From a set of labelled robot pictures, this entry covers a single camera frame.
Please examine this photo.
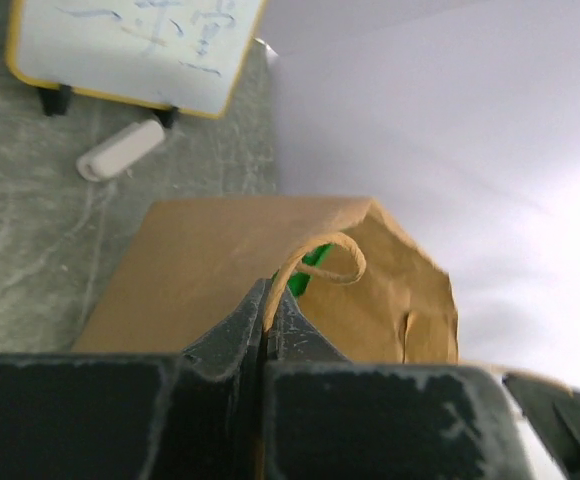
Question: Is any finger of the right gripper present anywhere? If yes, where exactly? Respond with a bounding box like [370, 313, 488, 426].
[503, 374, 580, 479]

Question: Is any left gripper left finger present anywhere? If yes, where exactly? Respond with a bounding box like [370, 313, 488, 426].
[0, 281, 268, 479]

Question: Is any brown paper bag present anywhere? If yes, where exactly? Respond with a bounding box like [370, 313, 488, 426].
[73, 196, 459, 363]

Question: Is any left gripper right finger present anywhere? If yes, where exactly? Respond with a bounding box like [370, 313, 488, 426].
[262, 287, 569, 479]

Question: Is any green cassava chips bag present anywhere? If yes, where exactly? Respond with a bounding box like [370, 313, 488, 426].
[270, 242, 333, 299]

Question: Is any small whiteboard yellow frame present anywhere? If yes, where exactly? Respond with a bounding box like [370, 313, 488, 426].
[5, 0, 266, 127]

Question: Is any white whiteboard eraser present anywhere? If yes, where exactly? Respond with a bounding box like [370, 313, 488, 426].
[76, 120, 165, 182]

